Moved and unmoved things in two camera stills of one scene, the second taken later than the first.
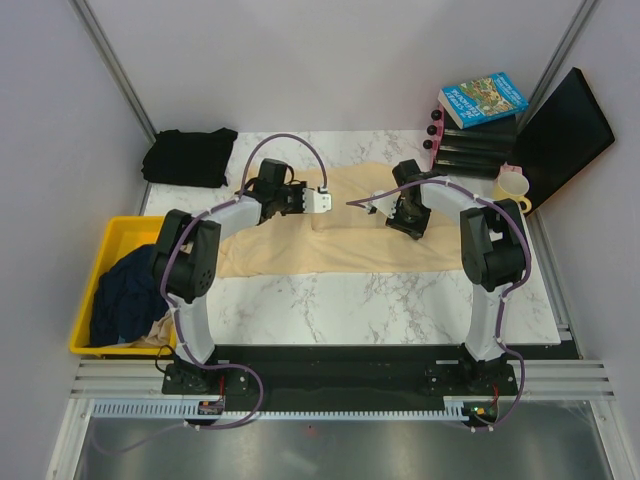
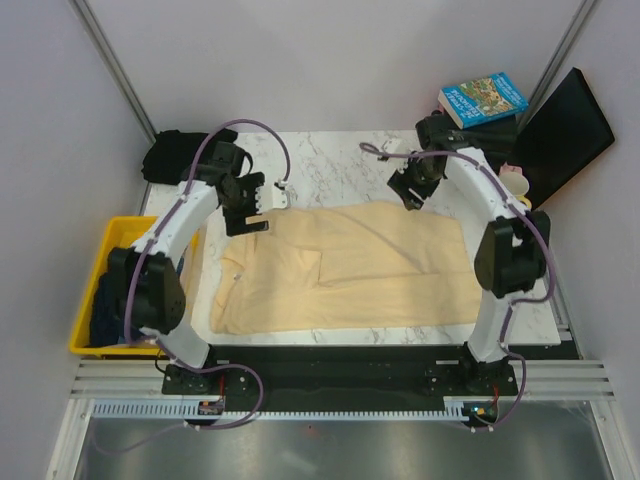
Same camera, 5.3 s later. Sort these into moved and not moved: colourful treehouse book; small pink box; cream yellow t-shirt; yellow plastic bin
Moved: cream yellow t-shirt
Not moved: yellow plastic bin; colourful treehouse book; small pink box
